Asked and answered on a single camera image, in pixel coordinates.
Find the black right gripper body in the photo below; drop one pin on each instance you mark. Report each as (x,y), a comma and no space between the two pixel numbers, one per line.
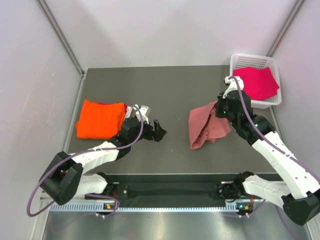
(221,109)

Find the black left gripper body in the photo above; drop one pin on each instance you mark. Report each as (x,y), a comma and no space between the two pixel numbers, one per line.
(145,134)

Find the salmon pink t shirt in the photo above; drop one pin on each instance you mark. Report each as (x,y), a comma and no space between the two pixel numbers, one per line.
(203,125)

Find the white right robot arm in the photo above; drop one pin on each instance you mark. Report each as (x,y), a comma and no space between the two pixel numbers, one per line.
(299,196)

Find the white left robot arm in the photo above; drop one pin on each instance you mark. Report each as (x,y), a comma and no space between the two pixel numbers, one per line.
(66,176)

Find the white folded t shirt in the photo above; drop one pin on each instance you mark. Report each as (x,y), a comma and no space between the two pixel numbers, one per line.
(128,112)

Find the magenta t shirt in basket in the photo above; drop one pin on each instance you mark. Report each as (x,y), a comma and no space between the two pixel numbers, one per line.
(259,84)

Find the orange folded t shirt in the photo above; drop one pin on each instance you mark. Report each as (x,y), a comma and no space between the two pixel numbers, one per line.
(100,121)

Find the white plastic laundry basket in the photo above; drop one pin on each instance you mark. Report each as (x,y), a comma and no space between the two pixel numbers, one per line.
(238,60)

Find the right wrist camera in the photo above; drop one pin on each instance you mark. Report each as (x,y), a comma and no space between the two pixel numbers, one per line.
(233,83)

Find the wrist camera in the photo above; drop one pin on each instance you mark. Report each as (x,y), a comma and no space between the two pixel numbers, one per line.
(233,83)
(142,113)

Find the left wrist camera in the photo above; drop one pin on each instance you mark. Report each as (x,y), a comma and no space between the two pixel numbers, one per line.
(142,113)

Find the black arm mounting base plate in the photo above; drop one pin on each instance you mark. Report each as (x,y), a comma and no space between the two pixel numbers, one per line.
(173,190)

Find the grey slotted cable duct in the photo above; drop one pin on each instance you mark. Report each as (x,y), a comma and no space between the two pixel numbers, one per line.
(108,206)

